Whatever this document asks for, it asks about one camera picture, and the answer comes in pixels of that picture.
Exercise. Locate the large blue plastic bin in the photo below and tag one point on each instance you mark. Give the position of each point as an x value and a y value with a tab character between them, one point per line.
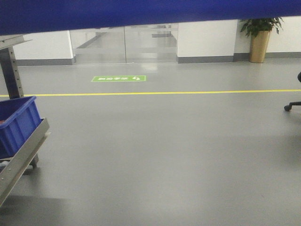
33	16

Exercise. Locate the small blue bin on rack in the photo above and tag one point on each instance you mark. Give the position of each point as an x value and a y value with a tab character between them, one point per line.
18	119

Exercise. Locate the green floor sign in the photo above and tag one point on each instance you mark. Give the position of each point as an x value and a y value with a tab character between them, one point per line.
121	78

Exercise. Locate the glass double door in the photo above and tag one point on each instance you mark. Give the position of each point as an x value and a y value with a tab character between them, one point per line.
153	43

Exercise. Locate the gold plant pot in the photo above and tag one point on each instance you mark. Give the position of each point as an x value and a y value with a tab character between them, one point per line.
258	46

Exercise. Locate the potted green plant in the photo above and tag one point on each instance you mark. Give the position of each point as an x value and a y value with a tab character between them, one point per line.
252	27

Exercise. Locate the black office chair base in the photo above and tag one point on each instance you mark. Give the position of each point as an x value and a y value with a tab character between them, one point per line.
288	107

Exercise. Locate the grey metal rack frame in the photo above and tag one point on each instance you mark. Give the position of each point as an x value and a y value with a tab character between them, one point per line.
27	154

